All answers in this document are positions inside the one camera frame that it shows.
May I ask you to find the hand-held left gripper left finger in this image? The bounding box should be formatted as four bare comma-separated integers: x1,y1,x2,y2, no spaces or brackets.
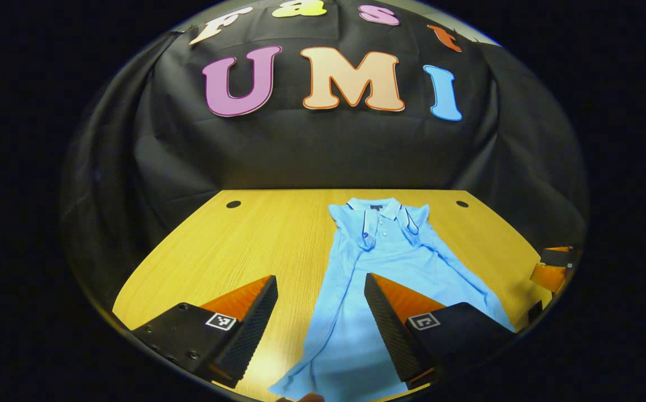
130,275,279,389

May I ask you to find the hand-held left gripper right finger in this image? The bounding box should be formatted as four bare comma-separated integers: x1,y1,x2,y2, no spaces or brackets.
363,272,516,390

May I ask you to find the light blue polo T-shirt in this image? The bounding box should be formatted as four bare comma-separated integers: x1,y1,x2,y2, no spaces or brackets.
267,197,516,402

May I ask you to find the black backdrop cloth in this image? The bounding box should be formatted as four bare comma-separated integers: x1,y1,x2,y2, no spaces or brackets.
60,0,588,313

